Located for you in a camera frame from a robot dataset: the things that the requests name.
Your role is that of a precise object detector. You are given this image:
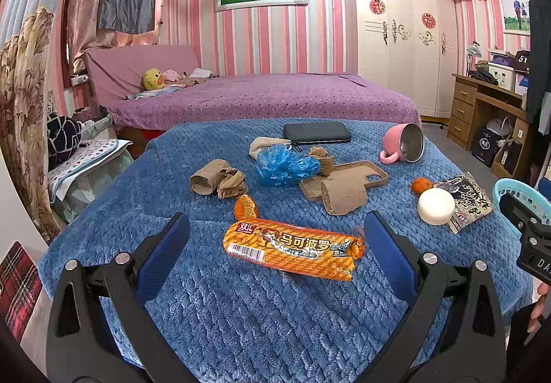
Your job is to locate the black white snack packet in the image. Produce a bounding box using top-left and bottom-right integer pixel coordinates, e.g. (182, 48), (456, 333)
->
(434, 171), (493, 234)

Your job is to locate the orange plastic lid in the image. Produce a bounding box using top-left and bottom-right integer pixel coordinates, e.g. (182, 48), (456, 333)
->
(417, 188), (455, 225)

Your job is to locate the small orange tangerine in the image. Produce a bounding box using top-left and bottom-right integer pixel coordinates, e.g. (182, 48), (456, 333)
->
(411, 177), (433, 196)

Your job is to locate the orange snack wrapper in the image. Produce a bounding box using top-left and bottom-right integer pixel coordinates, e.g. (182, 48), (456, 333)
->
(222, 218), (365, 281)

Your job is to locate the brown cardboard piece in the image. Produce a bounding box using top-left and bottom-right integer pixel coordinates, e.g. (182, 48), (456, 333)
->
(320, 179), (367, 216)

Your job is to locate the cardboard tube roll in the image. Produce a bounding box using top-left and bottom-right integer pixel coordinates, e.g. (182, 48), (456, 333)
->
(190, 158), (230, 196)

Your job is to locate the orange peel piece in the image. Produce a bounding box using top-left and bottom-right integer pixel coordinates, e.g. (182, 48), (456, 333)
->
(233, 194), (259, 221)

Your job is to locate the small brown paper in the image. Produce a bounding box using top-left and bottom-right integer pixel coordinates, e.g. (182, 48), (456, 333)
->
(308, 146), (334, 177)

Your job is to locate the blue plastic bag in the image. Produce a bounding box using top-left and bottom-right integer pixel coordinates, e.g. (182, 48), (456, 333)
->
(256, 145), (320, 187)

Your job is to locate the beige cloth pouch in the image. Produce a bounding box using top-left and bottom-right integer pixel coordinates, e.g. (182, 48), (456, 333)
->
(248, 137), (291, 160)

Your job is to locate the light blue trash basket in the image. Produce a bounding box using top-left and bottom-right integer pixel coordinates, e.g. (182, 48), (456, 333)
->
(492, 178), (550, 234)

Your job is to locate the person's right hand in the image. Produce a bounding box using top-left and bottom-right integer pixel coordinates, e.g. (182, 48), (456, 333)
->
(528, 282), (549, 333)

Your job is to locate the red plaid cloth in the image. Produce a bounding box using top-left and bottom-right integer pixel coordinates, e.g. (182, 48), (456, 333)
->
(0, 241), (42, 343)

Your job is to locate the black box under desk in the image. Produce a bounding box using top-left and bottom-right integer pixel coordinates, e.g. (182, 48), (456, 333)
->
(472, 127), (502, 168)

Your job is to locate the wooden desk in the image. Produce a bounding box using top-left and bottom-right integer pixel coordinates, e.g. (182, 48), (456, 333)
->
(447, 74), (532, 181)

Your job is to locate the pink steel mug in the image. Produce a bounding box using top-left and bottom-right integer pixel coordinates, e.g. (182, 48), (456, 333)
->
(379, 123), (425, 165)

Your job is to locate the white storage box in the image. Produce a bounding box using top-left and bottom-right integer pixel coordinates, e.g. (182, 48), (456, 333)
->
(488, 62), (516, 91)

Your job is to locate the dotted cloth covered stand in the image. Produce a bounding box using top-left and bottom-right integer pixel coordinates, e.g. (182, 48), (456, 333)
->
(48, 139), (134, 224)

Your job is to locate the dark hanging jacket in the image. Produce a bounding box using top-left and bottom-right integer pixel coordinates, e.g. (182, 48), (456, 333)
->
(526, 0), (551, 123)

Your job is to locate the tan phone case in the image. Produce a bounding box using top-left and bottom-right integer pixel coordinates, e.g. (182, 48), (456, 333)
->
(299, 160), (388, 201)

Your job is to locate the desk lamp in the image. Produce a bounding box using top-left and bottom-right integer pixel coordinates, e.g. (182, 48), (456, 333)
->
(465, 40), (482, 75)

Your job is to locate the blue quilted blanket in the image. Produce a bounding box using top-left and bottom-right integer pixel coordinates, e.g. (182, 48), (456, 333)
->
(38, 120), (532, 382)

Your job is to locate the black white patterned bag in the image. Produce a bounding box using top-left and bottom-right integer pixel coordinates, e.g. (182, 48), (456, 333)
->
(47, 113), (83, 170)

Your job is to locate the floral beige curtain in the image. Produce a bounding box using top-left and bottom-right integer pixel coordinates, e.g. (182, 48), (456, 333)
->
(1, 7), (60, 243)

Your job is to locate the small framed couple photo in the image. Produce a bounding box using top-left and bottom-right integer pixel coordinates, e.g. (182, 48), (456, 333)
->
(500, 0), (530, 36)

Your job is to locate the black phone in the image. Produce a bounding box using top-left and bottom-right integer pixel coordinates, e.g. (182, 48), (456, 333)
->
(283, 122), (352, 145)

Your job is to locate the white wardrobe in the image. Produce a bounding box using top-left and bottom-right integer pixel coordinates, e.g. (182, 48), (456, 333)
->
(344, 0), (458, 118)

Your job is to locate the pink sofa headboard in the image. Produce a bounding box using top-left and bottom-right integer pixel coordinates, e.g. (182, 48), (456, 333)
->
(84, 45), (200, 108)

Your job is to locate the yellow duck plush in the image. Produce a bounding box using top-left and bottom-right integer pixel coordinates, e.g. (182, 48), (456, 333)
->
(142, 68), (165, 91)

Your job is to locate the purple dotted bed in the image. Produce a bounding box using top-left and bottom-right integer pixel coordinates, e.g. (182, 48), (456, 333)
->
(110, 73), (420, 131)

